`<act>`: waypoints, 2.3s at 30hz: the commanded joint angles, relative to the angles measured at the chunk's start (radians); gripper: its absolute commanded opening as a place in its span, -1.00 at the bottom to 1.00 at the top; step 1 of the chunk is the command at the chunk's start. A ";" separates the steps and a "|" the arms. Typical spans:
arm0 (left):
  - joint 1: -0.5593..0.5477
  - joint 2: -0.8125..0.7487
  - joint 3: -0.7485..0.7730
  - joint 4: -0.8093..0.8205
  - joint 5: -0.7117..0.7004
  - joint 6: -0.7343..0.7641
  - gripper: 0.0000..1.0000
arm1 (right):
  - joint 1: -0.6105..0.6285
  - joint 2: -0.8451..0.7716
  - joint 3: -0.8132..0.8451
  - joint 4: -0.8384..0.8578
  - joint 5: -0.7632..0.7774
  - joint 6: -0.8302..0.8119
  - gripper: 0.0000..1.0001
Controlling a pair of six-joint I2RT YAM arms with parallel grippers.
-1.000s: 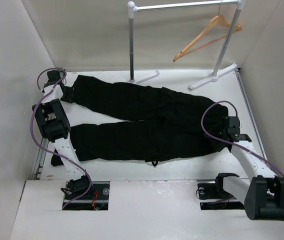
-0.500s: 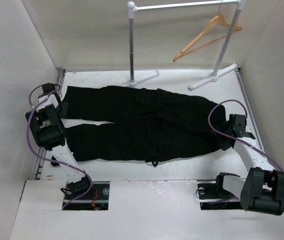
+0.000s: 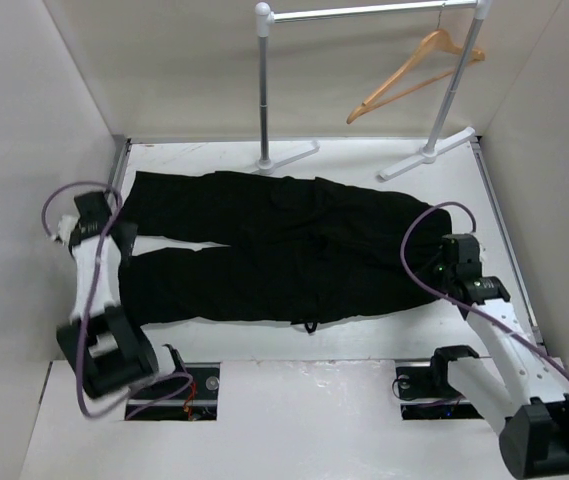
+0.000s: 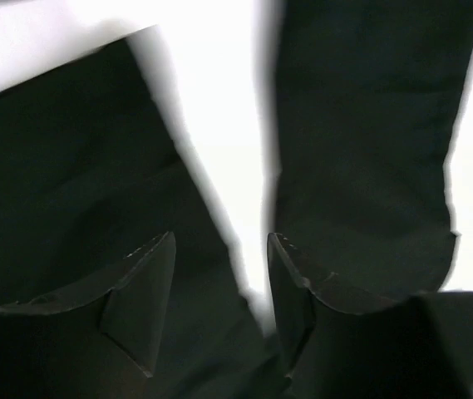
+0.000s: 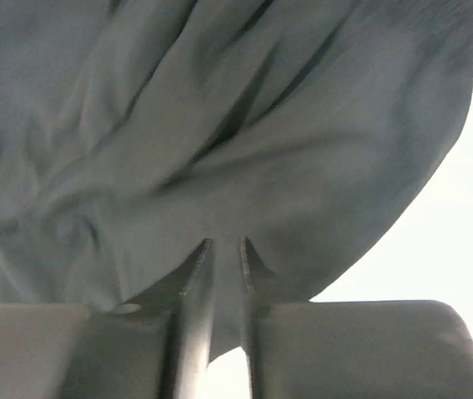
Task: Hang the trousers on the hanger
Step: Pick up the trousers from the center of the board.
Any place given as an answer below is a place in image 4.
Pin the black trousers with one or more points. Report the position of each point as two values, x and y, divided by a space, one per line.
363 96

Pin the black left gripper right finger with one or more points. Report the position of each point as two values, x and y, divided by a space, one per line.
339 341

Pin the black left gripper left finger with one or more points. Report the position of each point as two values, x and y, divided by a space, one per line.
98 337

